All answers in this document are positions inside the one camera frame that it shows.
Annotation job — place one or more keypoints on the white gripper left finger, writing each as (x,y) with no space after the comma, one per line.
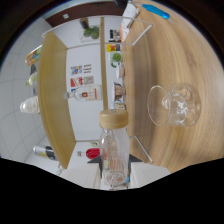
(85,175)

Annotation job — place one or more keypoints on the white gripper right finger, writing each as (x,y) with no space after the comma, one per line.
(146,173)

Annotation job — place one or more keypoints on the clear bottle wooden lid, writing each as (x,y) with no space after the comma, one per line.
(114,150)

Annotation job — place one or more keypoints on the blue liquid bottle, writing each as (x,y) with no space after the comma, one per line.
(156,11)

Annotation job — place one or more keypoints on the red liquid bottle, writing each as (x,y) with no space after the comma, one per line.
(91,153)

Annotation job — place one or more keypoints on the black and yellow bag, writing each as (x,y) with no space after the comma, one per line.
(45,152)

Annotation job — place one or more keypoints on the clear glass with ice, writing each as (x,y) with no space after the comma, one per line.
(176,105)

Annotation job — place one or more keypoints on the two-tier wooden shelf rack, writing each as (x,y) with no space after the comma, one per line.
(53,100)

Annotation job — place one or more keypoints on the clear bottle red label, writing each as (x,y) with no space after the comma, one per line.
(86,93)

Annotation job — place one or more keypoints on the clear bottle green cap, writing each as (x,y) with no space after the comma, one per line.
(32,79)

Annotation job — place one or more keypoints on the colourful snack bag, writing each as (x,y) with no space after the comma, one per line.
(33,56)

